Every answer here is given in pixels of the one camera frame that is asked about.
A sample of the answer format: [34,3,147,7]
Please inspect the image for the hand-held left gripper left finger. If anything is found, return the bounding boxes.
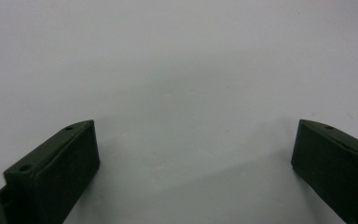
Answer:
[3,119,101,224]

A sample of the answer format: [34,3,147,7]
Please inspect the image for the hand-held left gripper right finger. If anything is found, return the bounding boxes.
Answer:
[290,119,358,224]

